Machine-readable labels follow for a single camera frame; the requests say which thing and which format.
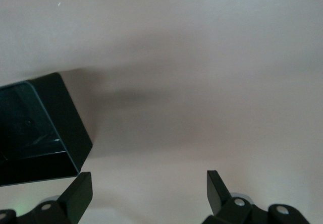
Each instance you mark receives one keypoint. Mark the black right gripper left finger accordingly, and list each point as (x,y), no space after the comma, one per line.
(73,196)

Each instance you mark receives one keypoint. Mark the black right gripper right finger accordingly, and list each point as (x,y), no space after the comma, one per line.
(219,193)

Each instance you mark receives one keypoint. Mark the black plastic box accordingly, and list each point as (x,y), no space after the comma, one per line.
(63,113)

